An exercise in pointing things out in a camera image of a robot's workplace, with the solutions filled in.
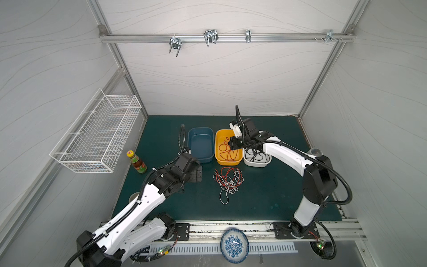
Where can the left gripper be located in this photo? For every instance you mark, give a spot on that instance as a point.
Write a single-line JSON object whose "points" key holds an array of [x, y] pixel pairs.
{"points": [[192, 163]]}

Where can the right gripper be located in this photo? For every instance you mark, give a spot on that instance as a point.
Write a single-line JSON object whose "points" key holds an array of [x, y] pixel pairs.
{"points": [[236, 143]]}

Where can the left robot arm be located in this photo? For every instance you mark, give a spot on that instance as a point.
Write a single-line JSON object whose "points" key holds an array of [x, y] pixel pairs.
{"points": [[120, 238]]}

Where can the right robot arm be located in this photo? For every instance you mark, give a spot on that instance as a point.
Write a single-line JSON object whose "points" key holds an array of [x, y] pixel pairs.
{"points": [[321, 184]]}

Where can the white plastic bin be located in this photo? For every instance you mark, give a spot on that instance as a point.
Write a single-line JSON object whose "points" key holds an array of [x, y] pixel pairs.
{"points": [[255, 158]]}

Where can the yellow plastic bin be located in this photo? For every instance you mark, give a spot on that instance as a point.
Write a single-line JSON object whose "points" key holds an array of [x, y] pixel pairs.
{"points": [[223, 153]]}

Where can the blue plastic bin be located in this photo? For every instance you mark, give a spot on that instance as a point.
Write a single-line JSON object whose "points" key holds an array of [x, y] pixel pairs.
{"points": [[201, 143]]}

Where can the green table mat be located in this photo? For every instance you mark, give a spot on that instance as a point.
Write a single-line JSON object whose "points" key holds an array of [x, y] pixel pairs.
{"points": [[270, 193]]}

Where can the sauce bottle yellow cap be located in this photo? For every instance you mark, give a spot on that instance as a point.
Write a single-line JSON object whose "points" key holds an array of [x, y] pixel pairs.
{"points": [[137, 163]]}

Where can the blue white patterned plate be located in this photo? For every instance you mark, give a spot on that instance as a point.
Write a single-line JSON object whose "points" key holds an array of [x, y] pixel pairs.
{"points": [[234, 246]]}

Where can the white wire basket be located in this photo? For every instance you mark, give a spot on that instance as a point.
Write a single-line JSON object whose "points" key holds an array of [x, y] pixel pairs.
{"points": [[95, 140]]}

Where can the metal crossbar rail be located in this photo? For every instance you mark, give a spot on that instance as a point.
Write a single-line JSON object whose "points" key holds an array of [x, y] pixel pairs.
{"points": [[244, 37]]}

